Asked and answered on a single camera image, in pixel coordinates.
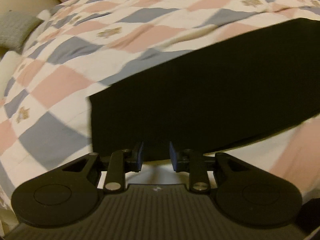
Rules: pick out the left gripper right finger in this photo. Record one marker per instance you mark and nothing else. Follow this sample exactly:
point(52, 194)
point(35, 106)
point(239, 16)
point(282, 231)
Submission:
point(192, 162)

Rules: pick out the black garment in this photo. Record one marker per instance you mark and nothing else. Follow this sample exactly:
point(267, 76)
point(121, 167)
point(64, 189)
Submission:
point(223, 96)

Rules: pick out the checkered pink blue quilt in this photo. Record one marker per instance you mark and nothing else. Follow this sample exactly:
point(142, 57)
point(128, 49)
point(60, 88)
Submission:
point(85, 46)

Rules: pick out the grey square pillow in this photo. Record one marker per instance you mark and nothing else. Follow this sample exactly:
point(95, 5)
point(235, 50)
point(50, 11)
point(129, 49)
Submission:
point(16, 27)

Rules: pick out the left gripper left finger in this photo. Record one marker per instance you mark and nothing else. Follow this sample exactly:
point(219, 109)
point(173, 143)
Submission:
point(121, 162)

